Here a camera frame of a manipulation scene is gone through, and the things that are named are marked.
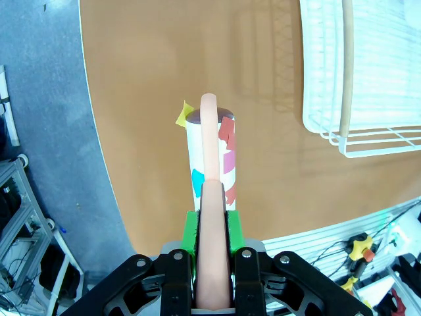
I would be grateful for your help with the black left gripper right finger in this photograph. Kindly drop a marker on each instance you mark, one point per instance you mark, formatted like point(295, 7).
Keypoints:
point(253, 283)

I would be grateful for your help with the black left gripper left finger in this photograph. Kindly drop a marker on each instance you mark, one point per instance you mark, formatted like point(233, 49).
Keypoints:
point(174, 283)

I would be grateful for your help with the white slatted panel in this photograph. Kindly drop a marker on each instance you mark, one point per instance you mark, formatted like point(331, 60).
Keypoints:
point(306, 243)

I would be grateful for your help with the small yellow clamp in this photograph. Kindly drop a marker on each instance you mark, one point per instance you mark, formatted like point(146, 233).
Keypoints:
point(348, 283)

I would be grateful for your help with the yellow clamp with orange knob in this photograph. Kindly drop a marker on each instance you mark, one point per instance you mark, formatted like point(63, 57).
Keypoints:
point(358, 247)

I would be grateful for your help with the red and black tool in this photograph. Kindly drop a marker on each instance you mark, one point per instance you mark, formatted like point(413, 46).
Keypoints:
point(394, 301)

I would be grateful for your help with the white box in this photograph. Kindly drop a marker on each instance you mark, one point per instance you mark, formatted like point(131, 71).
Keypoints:
point(408, 233)

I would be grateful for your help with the white tube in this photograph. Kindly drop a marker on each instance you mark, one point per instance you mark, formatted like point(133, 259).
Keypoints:
point(8, 108)

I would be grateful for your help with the aluminium profile frame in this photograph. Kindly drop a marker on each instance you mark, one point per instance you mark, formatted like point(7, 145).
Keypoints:
point(23, 210)

